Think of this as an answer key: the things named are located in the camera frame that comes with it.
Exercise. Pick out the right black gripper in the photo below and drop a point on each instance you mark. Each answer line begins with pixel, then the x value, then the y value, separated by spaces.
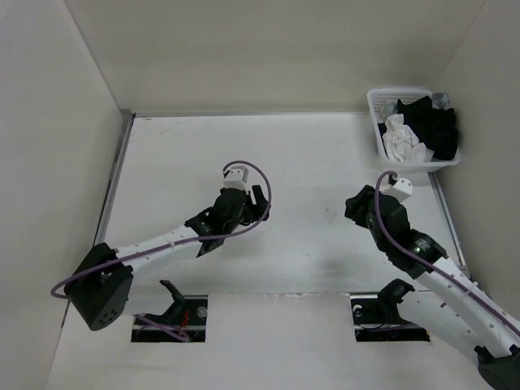
pixel 353 203

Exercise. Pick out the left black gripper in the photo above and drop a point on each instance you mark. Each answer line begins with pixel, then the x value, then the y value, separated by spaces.
pixel 254 210

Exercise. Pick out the white tank top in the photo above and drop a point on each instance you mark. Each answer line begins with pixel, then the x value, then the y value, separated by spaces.
pixel 401 143

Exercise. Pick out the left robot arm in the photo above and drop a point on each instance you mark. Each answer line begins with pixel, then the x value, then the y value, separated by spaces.
pixel 100 288

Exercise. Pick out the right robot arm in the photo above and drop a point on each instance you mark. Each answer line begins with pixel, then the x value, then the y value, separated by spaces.
pixel 461 315

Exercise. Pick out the black tank top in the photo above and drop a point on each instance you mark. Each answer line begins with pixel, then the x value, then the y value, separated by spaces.
pixel 436 128

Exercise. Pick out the white plastic basket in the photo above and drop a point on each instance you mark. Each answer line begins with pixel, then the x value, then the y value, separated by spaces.
pixel 379 130

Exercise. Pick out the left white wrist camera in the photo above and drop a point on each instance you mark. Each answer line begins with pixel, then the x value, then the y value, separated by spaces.
pixel 236 177

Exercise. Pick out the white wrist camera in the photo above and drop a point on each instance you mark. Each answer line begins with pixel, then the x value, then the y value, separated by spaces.
pixel 236 177
pixel 402 189

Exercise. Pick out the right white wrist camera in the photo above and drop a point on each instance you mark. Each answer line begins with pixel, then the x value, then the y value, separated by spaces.
pixel 402 189

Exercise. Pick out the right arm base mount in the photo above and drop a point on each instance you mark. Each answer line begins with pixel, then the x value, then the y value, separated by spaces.
pixel 376 318

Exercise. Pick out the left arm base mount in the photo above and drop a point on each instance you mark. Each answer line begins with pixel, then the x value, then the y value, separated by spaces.
pixel 183 321

